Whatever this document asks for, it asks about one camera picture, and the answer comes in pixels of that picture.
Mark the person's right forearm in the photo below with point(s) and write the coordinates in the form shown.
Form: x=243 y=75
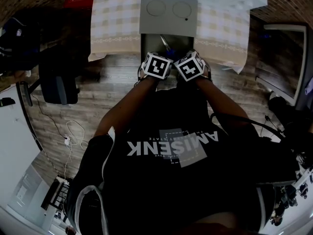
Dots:
x=220 y=99

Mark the beige checkered tablecloth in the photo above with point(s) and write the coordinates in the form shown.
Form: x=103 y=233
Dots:
x=115 y=26

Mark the white power adapter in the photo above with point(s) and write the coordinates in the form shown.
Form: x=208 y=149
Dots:
x=67 y=140

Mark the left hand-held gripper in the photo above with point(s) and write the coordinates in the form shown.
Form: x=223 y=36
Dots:
x=157 y=66

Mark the black metal rack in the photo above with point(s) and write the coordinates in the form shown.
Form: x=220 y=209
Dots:
x=55 y=196

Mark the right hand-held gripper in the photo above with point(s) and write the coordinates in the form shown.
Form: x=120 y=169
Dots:
x=189 y=68

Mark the grey box with lid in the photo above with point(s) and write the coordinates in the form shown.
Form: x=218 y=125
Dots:
x=168 y=16

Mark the person's black printed t-shirt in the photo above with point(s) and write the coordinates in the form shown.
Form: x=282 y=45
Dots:
x=171 y=180

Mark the white power strip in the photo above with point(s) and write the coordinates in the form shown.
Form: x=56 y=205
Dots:
x=64 y=179

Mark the dark backpack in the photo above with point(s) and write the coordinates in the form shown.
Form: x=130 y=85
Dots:
x=17 y=40

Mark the grey framed monitor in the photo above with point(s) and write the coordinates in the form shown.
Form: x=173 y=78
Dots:
x=299 y=65

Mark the person's left forearm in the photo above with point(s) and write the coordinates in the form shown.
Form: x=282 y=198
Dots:
x=127 y=101

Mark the dark office chair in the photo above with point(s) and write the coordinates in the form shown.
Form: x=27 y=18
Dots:
x=58 y=82

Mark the white desk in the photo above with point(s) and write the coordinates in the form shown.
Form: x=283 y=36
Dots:
x=12 y=136

